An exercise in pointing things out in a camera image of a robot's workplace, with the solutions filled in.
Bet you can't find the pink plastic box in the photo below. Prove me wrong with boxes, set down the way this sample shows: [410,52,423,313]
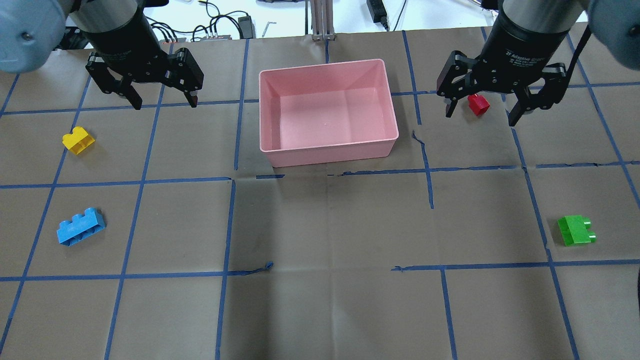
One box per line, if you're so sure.
[258,58,400,167]

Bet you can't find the red block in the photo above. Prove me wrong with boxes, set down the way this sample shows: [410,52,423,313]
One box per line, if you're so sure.
[466,93,490,117]

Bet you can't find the green block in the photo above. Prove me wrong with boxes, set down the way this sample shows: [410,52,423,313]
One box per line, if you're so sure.
[557,215,597,247]

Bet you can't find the blue block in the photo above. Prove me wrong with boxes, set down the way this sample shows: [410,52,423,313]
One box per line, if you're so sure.
[56,207,106,247]

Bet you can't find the usb hub with cables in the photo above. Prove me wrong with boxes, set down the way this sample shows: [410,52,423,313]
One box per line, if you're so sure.
[153,27,233,44]

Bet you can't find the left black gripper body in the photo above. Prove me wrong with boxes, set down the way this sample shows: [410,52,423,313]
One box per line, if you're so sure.
[85,30,204,94]

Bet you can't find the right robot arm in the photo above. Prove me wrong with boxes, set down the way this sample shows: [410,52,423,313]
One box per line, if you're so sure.
[436,0,640,126]

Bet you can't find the yellow block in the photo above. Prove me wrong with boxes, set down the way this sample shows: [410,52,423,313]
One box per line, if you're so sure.
[62,126,96,155]

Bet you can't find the small black power adapter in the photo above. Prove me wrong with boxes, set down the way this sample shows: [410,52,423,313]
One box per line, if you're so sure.
[237,15,255,39]

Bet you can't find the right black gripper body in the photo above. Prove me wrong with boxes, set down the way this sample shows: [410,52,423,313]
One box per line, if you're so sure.
[436,35,570,109]

